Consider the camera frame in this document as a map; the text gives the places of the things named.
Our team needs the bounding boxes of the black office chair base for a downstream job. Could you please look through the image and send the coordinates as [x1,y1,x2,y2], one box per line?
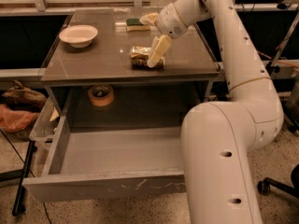
[257,164,299,199]

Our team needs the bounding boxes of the orange cloth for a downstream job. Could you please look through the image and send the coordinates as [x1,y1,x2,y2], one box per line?
[0,105,39,133]

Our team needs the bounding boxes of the brown bag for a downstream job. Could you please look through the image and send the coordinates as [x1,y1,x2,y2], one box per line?
[2,80,47,112]

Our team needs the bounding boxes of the roll of masking tape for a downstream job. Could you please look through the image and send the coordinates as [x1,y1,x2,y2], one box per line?
[88,85,114,107]

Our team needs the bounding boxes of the black stand leg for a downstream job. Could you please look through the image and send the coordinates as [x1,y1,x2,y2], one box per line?
[12,141,36,217]

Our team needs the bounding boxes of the clear plastic bin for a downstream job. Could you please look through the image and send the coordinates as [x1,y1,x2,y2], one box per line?
[30,99,59,150]

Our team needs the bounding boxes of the orange cable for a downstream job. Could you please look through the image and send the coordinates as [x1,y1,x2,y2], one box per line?
[256,31,299,67]

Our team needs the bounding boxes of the white bowl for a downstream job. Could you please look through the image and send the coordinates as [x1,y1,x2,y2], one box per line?
[59,25,98,48]

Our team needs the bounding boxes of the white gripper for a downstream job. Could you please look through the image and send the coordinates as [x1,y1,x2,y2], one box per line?
[139,3,188,68]

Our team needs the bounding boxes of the grey cabinet with glossy top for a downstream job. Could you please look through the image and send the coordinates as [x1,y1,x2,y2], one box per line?
[40,7,221,117]

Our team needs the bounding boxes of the orange drink can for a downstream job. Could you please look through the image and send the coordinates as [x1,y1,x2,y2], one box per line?
[130,46,165,69]

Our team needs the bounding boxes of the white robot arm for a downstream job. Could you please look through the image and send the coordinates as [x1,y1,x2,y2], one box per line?
[140,0,284,224]

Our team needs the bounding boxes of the green yellow sponge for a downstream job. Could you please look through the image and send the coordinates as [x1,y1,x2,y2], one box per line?
[126,18,150,32]

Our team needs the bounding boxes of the grey open top drawer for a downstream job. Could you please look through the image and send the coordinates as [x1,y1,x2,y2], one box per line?
[22,83,200,203]

